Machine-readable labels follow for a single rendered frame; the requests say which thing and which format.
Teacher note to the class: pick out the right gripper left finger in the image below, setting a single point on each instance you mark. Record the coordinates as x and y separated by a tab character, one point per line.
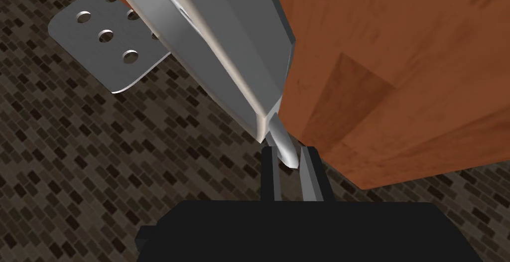
271	178

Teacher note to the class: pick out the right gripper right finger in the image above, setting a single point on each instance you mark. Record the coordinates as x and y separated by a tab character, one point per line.
314	180

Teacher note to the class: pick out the silver perforated hinge plate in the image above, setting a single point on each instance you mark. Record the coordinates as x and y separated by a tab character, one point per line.
105	43

